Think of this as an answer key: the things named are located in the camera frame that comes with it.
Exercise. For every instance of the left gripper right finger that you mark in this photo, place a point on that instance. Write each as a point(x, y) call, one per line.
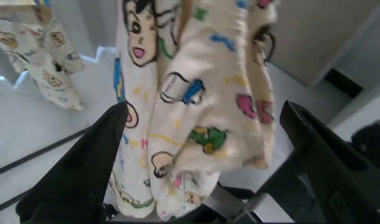
point(342, 180)

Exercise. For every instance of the white curtain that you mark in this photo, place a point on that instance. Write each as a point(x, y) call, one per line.
point(84, 25)

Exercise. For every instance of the cream printed garment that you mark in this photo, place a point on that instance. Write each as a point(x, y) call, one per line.
point(53, 71)
point(208, 77)

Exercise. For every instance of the black clothes rack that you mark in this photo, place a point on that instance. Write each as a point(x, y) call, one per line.
point(37, 153)

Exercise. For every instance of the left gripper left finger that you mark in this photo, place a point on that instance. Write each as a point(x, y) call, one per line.
point(81, 180)

